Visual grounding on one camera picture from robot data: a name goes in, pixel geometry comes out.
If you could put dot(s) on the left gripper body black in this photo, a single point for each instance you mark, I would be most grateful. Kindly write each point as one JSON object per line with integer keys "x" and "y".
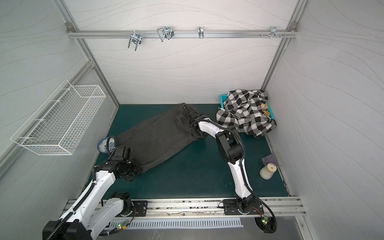
{"x": 132, "y": 169}

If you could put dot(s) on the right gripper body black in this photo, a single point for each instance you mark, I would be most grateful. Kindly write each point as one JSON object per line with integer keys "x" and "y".
{"x": 188, "y": 116}

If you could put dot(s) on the dark grey pinstripe shirt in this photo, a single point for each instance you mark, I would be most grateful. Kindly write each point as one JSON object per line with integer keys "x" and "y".
{"x": 159, "y": 138}

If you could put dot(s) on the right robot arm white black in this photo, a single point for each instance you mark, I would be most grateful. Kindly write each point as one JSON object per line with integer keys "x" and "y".
{"x": 232, "y": 151}

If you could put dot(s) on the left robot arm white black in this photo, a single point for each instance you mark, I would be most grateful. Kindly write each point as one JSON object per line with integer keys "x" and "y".
{"x": 89, "y": 217}

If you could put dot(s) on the blue white ceramic bowl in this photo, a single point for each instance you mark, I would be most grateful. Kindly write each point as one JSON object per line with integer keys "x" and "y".
{"x": 107, "y": 145}

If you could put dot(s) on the teal plastic basket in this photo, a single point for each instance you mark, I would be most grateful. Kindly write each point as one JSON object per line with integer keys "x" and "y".
{"x": 224, "y": 97}

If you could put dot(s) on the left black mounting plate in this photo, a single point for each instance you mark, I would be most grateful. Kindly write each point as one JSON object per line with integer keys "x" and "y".
{"x": 134, "y": 208}

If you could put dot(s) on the black mounting plate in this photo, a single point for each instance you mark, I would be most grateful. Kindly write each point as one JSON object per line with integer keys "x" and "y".
{"x": 134, "y": 208}
{"x": 231, "y": 208}

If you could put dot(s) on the black white checked shirt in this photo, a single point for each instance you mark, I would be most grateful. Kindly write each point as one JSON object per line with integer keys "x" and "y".
{"x": 242, "y": 110}

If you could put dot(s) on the yellow patterned cloth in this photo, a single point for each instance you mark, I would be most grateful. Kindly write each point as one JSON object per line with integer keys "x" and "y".
{"x": 266, "y": 110}

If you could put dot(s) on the metal double hook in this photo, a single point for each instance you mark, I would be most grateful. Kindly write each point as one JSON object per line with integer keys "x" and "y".
{"x": 165, "y": 32}

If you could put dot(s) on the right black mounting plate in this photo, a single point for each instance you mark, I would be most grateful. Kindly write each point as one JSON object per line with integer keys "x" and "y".
{"x": 231, "y": 208}

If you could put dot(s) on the black round fan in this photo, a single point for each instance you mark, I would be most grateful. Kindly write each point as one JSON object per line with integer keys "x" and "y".
{"x": 267, "y": 224}

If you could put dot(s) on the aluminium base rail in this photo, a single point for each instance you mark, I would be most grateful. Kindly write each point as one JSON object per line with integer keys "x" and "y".
{"x": 193, "y": 208}

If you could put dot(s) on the white slotted cable duct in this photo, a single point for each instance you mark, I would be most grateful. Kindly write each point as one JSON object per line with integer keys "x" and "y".
{"x": 197, "y": 223}

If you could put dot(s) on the small metal ring hook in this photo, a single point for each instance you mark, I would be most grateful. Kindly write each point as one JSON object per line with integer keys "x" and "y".
{"x": 200, "y": 32}

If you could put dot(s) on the white wire basket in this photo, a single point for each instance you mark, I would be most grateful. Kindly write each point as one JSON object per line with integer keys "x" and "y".
{"x": 58, "y": 125}

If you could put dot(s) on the metal bracket with bolts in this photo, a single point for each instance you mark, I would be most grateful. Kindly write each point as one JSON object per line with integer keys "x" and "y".
{"x": 273, "y": 34}

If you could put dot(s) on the horizontal aluminium rail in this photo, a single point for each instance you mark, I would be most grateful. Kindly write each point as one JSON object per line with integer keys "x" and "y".
{"x": 179, "y": 34}

